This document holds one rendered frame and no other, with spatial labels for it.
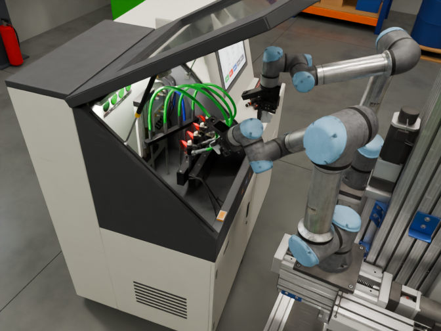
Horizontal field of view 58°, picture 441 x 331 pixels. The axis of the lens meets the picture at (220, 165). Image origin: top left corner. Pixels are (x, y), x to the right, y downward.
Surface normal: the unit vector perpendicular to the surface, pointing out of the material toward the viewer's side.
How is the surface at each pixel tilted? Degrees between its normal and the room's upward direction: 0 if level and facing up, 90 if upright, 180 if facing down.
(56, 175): 90
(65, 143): 90
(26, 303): 0
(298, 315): 0
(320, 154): 82
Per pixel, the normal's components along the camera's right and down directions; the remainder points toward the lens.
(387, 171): -0.44, 0.56
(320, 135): -0.81, 0.26
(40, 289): 0.04, -0.77
